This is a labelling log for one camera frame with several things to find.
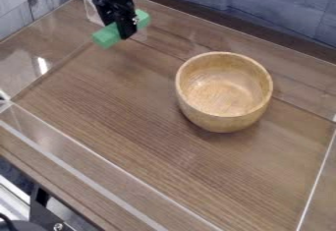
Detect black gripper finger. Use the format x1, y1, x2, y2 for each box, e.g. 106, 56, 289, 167
114, 2, 137, 39
97, 7, 116, 26

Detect green rectangular block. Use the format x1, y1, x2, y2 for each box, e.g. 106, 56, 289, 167
92, 9, 150, 48

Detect round wooden bowl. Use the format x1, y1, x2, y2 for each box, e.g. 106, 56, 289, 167
174, 51, 274, 133

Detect black metal table leg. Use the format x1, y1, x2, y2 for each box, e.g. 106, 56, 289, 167
29, 186, 76, 231

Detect clear acrylic enclosure walls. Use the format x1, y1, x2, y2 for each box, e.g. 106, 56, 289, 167
0, 0, 336, 231

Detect black cable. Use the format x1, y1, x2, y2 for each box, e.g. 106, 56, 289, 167
0, 212, 18, 231

